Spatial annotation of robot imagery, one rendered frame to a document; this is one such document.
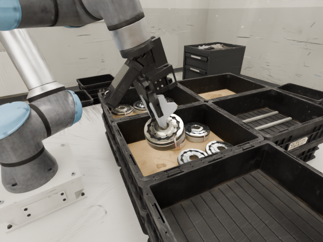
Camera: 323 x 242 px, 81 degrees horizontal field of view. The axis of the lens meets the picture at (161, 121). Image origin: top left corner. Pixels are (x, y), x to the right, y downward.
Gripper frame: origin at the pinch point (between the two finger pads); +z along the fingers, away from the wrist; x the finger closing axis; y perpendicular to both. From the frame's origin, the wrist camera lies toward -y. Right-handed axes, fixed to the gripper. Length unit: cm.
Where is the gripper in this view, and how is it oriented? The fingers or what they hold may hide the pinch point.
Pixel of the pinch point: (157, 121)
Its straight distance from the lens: 50.6
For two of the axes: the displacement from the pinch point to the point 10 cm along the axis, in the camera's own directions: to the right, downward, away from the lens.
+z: 3.0, 7.5, 5.9
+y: 8.3, -5.2, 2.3
